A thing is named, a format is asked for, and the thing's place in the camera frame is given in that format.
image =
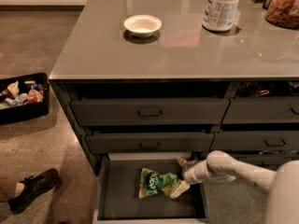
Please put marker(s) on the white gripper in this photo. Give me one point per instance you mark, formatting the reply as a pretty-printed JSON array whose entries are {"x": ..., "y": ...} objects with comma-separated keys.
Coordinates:
[{"x": 191, "y": 174}]

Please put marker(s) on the green rice chip bag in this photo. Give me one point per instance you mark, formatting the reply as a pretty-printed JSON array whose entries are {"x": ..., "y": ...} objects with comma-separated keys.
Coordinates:
[{"x": 153, "y": 183}]

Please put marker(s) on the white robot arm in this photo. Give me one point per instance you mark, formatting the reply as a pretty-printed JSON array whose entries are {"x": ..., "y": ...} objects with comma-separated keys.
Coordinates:
[{"x": 281, "y": 186}]

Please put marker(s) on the middle right drawer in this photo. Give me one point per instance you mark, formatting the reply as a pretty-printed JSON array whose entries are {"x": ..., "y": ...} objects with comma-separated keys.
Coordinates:
[{"x": 256, "y": 141}]

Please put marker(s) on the open bottom left drawer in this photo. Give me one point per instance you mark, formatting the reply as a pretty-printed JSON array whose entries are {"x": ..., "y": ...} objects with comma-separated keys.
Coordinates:
[{"x": 118, "y": 203}]

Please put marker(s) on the top right drawer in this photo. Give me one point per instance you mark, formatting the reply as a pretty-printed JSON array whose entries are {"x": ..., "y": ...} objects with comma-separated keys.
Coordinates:
[{"x": 262, "y": 110}]

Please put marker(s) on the bottom right drawer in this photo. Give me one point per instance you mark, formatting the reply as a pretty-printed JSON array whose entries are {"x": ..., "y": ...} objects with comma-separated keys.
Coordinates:
[{"x": 272, "y": 162}]

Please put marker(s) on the middle left drawer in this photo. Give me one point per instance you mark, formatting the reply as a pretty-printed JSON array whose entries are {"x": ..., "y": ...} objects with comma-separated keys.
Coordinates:
[{"x": 145, "y": 142}]

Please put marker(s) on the top left drawer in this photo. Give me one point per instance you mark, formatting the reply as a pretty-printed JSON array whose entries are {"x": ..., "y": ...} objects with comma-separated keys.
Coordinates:
[{"x": 150, "y": 111}]

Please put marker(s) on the dark grey cabinet island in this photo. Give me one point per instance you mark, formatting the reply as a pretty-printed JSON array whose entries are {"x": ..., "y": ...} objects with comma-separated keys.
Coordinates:
[{"x": 103, "y": 60}]

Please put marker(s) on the black shoe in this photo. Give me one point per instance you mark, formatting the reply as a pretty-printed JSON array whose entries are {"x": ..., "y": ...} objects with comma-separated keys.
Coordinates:
[{"x": 32, "y": 187}]

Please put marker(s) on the white bowl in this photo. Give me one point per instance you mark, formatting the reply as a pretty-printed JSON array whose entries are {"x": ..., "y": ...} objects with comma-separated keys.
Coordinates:
[{"x": 142, "y": 26}]

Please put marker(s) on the white wipes canister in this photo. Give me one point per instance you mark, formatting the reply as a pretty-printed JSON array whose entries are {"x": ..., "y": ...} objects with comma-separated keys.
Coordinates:
[{"x": 219, "y": 15}]

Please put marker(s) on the brown trouser leg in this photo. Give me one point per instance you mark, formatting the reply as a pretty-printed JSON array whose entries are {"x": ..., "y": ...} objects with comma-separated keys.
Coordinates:
[{"x": 8, "y": 186}]

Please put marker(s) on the black bin of snacks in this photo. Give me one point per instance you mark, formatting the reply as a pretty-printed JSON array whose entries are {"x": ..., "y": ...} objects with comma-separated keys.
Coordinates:
[{"x": 24, "y": 97}]

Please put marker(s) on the clear jar of snacks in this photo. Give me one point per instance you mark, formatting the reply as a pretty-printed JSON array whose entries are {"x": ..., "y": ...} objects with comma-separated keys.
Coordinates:
[{"x": 283, "y": 13}]

